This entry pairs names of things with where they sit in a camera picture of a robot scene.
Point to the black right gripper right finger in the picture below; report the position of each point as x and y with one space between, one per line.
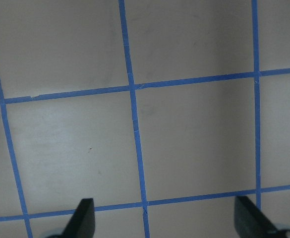
250 222

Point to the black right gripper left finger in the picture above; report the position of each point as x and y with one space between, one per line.
82 223

